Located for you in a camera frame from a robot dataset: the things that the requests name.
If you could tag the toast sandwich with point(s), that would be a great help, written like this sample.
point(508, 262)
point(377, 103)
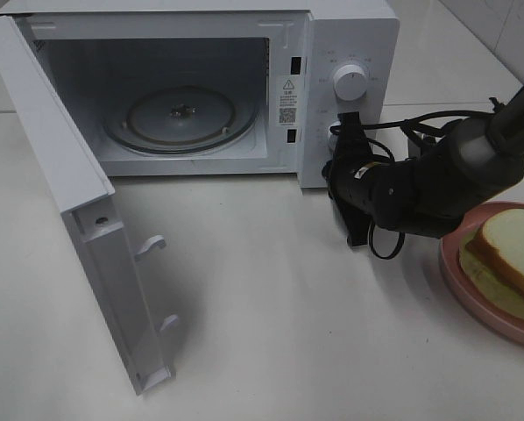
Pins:
point(493, 259)

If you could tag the glass microwave turntable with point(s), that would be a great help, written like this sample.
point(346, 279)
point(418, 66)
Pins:
point(180, 119)

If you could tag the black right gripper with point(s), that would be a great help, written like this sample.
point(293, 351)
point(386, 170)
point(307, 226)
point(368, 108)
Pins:
point(356, 184)

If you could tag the white microwave oven body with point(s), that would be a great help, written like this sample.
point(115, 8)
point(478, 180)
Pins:
point(283, 54)

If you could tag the white microwave door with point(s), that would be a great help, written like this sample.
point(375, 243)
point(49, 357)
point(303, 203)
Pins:
point(84, 196)

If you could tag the pink plate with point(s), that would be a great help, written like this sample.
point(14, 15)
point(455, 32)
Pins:
point(486, 312)

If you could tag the white lower microwave knob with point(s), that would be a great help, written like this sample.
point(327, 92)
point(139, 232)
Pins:
point(333, 138)

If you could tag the white upper microwave knob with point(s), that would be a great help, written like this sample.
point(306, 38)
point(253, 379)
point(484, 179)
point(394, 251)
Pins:
point(350, 82)

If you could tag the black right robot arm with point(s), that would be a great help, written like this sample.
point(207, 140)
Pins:
point(421, 175)

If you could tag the white microwave knob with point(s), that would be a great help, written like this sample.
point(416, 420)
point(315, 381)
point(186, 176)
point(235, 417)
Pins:
point(350, 82)
point(333, 138)

